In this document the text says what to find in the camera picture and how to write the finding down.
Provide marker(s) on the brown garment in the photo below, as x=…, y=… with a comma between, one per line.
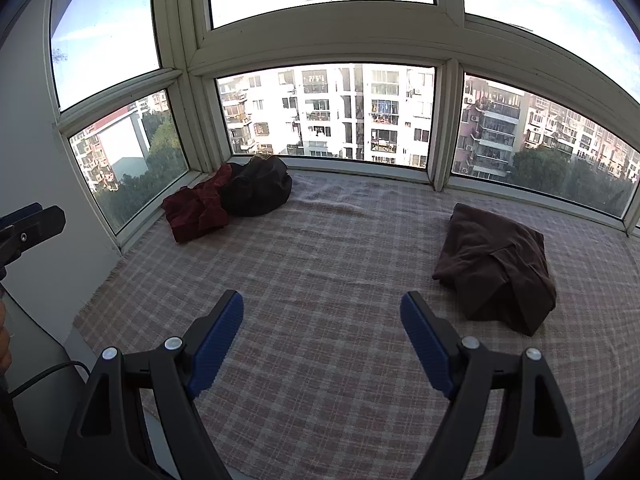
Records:
x=495, y=265

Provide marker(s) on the pink plaid blanket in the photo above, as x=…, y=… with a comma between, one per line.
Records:
x=325, y=270

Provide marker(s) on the person's left hand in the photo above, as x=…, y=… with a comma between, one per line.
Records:
x=4, y=340

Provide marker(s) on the black sport shirt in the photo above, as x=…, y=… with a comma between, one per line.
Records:
x=255, y=187

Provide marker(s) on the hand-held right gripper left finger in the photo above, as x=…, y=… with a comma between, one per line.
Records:
x=220, y=345

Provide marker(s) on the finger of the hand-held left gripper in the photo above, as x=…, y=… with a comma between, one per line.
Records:
x=9, y=217
x=42, y=222

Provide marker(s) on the dark red garment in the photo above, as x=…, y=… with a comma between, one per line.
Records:
x=195, y=210

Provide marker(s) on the apartment buildings outside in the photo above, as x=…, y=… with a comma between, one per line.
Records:
x=320, y=110

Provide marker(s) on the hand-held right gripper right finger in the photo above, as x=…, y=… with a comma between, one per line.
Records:
x=425, y=345

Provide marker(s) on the white window frame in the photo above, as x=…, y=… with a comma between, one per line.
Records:
x=325, y=45

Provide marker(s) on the green trees outside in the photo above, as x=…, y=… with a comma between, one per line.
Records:
x=155, y=160

